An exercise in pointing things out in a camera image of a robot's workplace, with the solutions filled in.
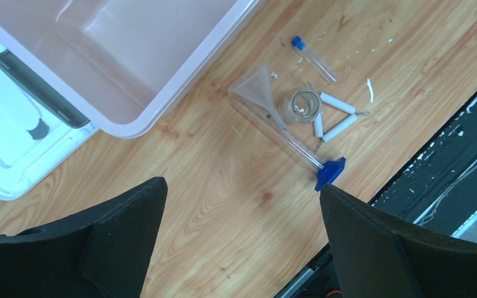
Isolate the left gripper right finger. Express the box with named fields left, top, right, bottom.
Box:
left=320, top=185, right=477, bottom=297

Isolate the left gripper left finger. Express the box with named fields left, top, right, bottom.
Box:
left=0, top=177, right=168, bottom=297

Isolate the small glass beaker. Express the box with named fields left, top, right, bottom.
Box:
left=279, top=88, right=322, bottom=125

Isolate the glass funnel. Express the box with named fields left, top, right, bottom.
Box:
left=228, top=63, right=290, bottom=134

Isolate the glass stirring rod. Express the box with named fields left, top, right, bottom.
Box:
left=230, top=98, right=325, bottom=172

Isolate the white plastic lid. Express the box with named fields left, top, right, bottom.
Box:
left=0, top=43, right=98, bottom=201

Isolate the white clay triangle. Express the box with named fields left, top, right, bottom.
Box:
left=313, top=92, right=370, bottom=143

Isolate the white debris chip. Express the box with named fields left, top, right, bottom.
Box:
left=366, top=78, right=375, bottom=104

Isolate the pink plastic bin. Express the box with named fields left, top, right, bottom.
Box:
left=0, top=1, right=263, bottom=138

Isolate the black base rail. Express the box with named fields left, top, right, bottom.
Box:
left=278, top=93, right=477, bottom=297

